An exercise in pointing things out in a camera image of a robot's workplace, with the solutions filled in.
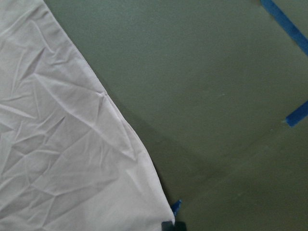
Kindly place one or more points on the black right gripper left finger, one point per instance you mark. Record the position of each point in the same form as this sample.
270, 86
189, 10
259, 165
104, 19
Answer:
167, 226

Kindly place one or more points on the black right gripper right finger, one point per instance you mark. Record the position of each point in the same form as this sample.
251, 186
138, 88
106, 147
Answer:
180, 226

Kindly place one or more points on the pink Snoopy t-shirt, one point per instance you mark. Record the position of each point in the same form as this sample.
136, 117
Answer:
69, 161

